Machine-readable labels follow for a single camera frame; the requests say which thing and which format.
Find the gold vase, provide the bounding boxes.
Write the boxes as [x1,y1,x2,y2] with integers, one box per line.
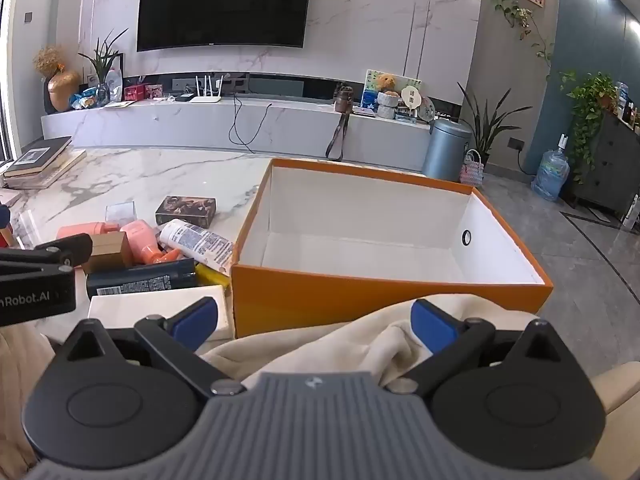
[47,70,81,112]

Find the white router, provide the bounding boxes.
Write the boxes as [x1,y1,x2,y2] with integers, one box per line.
[189,74,224,105]

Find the white marble television console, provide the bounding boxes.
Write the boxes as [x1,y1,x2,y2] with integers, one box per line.
[41,95,436,171]

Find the blue water jug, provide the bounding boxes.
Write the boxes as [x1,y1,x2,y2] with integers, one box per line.
[531,134,571,202]

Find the grey stacked cups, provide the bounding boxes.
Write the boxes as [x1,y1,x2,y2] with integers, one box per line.
[376,91,400,120]

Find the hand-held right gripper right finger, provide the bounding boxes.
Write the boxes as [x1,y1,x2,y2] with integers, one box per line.
[385,299,566,401]

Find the green plant in glass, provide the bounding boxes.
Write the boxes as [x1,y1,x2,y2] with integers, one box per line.
[77,27,130,106]

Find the black flat television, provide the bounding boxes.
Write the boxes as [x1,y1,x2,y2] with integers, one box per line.
[136,0,315,52]

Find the potted pothos plant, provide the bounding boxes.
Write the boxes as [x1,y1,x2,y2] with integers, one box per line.
[560,71,621,186]

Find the yellow tape measure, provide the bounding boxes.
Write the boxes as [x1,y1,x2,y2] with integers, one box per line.
[195,262,232,288]

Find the black cable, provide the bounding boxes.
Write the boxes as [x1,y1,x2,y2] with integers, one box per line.
[229,92,273,153]

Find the flat white box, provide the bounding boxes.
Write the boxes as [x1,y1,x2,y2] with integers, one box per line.
[87,285,236,346]

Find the dark blue bottle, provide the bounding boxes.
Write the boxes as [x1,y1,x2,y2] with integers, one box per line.
[86,257,197,302]

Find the black hardcover book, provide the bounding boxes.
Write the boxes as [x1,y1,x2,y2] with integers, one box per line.
[4,136,73,178]

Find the snake plant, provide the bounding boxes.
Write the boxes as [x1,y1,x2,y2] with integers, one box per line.
[457,82,533,166]

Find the hanging vine plant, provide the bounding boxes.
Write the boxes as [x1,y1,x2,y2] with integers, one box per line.
[492,0,556,78]

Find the pink pump bottle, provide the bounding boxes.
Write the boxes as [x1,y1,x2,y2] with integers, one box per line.
[120,220,183,265]

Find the stack of books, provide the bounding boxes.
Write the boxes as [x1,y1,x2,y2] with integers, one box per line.
[5,149,87,190]

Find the clear acrylic box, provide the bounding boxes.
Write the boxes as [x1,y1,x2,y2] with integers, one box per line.
[105,201,138,224]

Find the orange cardboard box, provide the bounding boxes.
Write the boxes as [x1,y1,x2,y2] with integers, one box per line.
[231,158,555,339]

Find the clear plastic water bottle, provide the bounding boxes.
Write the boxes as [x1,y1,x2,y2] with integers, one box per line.
[104,67,124,103]

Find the dark grey cabinet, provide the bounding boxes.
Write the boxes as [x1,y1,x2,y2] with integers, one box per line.
[570,110,640,221]

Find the salmon pink container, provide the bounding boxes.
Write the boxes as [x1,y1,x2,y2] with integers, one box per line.
[56,221,121,241]

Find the printed card box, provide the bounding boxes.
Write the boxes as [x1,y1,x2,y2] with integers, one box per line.
[155,196,217,227]

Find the blue snack bag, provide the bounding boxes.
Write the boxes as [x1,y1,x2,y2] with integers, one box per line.
[70,87,103,110]

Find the dried flower bunch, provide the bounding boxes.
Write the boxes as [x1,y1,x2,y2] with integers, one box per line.
[32,46,66,78]

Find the white squeeze tube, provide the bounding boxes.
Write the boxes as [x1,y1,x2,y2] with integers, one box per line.
[159,218,235,277]

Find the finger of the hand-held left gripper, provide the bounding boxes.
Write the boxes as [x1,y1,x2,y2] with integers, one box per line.
[0,234,94,275]

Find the brown cardboard box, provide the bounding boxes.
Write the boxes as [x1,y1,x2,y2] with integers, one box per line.
[82,231,133,275]

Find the grey-blue trash can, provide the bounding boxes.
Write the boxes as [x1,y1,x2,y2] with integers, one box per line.
[421,117,473,183]

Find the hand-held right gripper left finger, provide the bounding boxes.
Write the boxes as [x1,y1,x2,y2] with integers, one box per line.
[60,296,246,401]

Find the woven basket bag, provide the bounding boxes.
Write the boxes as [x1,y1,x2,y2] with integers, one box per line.
[459,149,485,187]

